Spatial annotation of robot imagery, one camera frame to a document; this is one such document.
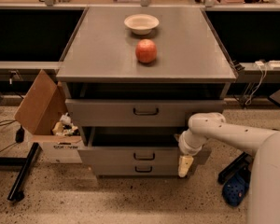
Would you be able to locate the black table leg right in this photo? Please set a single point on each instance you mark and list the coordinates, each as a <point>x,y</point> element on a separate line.
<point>241,161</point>

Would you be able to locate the open cardboard box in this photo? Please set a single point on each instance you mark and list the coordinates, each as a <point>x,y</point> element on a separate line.
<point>40,114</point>

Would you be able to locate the black table leg left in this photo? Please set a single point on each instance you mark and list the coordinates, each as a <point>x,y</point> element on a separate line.
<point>16,193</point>

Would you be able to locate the red apple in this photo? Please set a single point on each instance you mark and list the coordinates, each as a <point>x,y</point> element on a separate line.
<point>146,51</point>

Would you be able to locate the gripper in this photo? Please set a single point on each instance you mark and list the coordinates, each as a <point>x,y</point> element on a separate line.
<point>187,147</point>

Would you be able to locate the white bowl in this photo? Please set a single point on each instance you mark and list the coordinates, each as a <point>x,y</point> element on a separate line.
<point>141,24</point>

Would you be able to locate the grey drawer cabinet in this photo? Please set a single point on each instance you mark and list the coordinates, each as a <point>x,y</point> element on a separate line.
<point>101,62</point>

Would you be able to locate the white power strip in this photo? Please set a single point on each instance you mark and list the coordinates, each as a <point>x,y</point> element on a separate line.
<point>274,64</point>

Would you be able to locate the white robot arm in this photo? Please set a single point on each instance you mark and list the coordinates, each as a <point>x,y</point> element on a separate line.
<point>262,144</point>

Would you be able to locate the black table leg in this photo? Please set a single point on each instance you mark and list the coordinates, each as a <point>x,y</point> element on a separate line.
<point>16,193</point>
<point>241,161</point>

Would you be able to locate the blue clog shoe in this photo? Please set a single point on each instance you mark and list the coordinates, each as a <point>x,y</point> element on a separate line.
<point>235,189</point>

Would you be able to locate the black power adapter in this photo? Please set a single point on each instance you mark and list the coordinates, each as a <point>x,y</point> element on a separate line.
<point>19,135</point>

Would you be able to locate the grey top drawer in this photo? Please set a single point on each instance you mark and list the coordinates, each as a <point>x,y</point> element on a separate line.
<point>137,113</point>

